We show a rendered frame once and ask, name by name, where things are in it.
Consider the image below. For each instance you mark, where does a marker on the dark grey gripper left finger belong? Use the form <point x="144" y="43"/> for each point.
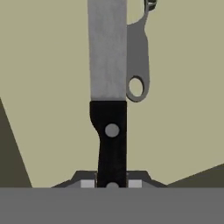
<point x="84" y="178"/>

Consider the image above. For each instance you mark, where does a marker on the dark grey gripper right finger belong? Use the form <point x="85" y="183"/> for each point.
<point x="138" y="178"/>

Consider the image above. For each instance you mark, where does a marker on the grey metal peeler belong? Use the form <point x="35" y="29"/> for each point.
<point x="140" y="58"/>

